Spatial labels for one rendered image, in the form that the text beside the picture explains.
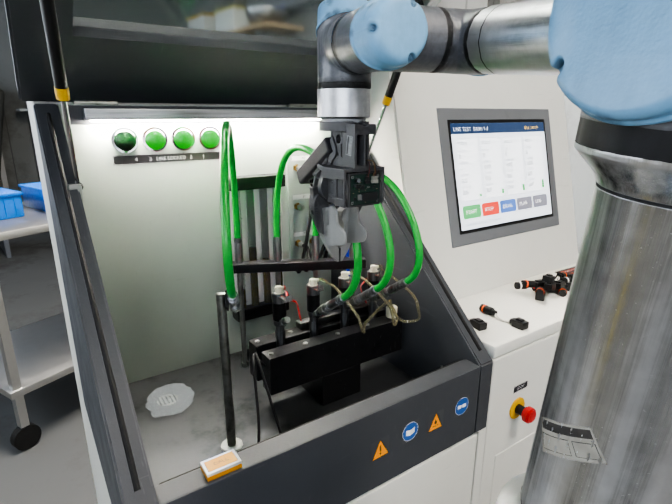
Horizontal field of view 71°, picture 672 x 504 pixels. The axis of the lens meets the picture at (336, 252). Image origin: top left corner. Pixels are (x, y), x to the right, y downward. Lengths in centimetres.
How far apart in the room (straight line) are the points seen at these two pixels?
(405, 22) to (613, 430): 43
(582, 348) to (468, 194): 98
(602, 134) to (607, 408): 15
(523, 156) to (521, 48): 93
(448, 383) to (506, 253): 55
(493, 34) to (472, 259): 79
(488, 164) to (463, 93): 20
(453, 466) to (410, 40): 82
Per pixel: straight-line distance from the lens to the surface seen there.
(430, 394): 91
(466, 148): 128
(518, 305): 124
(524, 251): 144
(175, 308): 118
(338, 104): 66
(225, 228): 70
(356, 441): 84
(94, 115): 104
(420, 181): 115
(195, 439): 101
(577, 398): 32
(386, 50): 55
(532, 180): 148
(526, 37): 53
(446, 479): 109
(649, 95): 24
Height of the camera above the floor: 143
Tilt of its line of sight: 16 degrees down
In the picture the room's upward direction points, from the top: straight up
